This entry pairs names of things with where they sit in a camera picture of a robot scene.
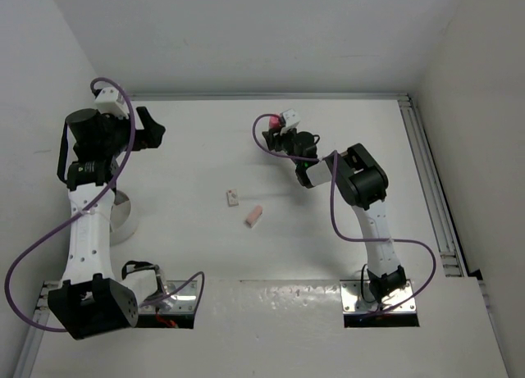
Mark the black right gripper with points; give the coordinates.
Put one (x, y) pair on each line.
(276, 138)

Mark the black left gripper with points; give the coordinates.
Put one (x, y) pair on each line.
(149, 136)

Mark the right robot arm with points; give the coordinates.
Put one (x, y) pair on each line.
(362, 184)

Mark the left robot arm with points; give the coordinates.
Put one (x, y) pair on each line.
(90, 300)

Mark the pink eraser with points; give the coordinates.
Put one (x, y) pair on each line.
(254, 216)

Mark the white eraser with label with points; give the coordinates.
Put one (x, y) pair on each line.
(232, 198)

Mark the white round container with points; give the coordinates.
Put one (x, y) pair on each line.
(124, 219)

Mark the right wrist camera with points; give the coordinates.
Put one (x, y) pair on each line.
(289, 120)

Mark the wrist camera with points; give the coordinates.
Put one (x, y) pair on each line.
(110, 101)
(289, 120)

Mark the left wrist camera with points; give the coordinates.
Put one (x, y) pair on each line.
(110, 101)

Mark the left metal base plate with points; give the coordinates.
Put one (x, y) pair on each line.
(178, 311)

